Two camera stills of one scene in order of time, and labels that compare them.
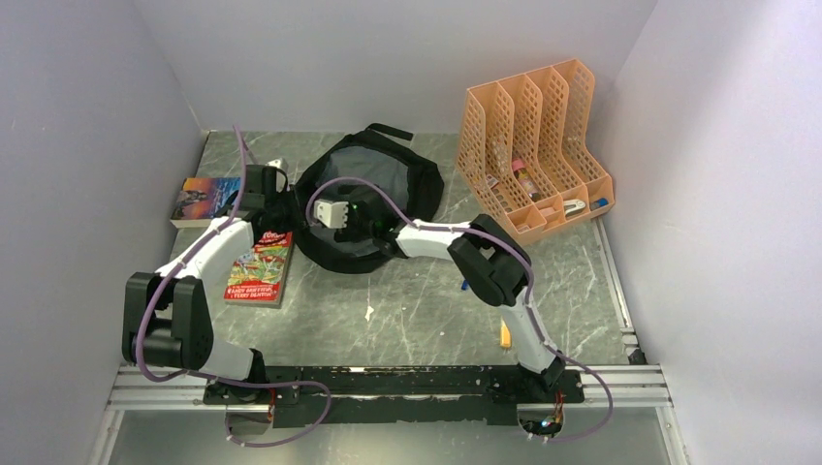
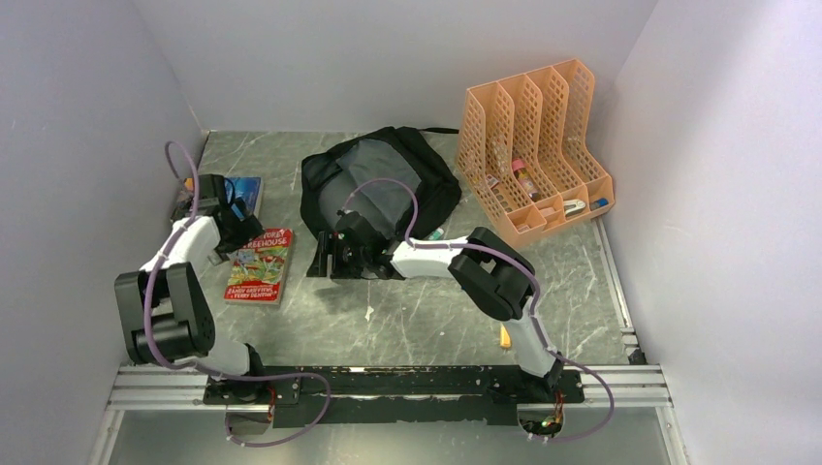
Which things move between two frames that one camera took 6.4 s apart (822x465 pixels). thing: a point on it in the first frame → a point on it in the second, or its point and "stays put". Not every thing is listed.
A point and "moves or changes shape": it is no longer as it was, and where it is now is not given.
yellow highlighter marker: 505,334 stays put
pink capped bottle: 525,179 stays put
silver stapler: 573,205 stays put
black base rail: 394,395 stays put
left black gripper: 293,201 → 247,230
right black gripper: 351,232 → 337,271
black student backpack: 378,157 moves or changes shape
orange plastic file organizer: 527,148 stays put
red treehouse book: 259,276 stays put
